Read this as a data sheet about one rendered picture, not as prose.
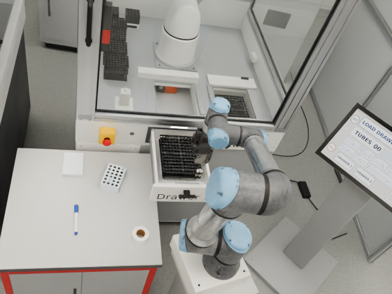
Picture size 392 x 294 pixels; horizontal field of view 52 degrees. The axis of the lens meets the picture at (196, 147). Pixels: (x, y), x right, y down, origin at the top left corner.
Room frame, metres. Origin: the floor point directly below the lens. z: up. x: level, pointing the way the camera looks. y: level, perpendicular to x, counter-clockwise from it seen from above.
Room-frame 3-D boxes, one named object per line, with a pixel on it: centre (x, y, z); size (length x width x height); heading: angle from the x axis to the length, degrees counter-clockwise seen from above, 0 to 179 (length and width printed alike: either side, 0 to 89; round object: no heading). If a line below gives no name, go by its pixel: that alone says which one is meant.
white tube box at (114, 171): (1.07, 0.31, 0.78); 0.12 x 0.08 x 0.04; 5
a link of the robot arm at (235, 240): (0.82, -0.24, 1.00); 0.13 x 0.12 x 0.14; 104
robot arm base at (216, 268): (0.82, -0.25, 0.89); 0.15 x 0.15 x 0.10
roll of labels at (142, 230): (0.84, 0.09, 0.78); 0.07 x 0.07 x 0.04
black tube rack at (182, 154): (1.24, 0.06, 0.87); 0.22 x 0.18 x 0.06; 22
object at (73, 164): (1.07, 0.50, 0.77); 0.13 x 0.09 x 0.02; 23
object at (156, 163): (1.25, 0.06, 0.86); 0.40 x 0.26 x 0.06; 22
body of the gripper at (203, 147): (1.16, -0.02, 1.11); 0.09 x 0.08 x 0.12; 113
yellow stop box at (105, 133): (1.21, 0.40, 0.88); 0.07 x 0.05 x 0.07; 112
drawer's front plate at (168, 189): (1.05, -0.02, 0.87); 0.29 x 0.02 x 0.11; 112
